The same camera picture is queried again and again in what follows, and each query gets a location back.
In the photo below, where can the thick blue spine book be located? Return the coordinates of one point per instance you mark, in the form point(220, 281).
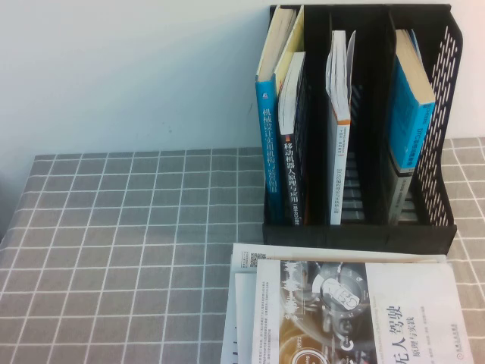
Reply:
point(269, 151)

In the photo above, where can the black spine robotics book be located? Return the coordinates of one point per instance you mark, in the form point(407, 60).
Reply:
point(293, 178)

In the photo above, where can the white book with QR code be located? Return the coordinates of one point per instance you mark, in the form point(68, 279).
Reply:
point(246, 258)

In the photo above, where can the white spine book orange stripe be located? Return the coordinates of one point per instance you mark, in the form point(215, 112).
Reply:
point(341, 163)

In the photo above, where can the black perforated book stand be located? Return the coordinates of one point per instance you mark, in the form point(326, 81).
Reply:
point(352, 239)

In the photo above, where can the plain pale white book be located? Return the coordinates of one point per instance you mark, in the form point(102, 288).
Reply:
point(245, 314)

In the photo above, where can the blue cover book grey spine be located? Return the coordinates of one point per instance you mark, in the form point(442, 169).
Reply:
point(407, 125)

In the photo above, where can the white book with gear picture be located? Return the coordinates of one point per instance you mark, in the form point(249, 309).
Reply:
point(398, 303)

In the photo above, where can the grey checkered tablecloth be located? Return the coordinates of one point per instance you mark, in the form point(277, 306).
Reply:
point(113, 227)

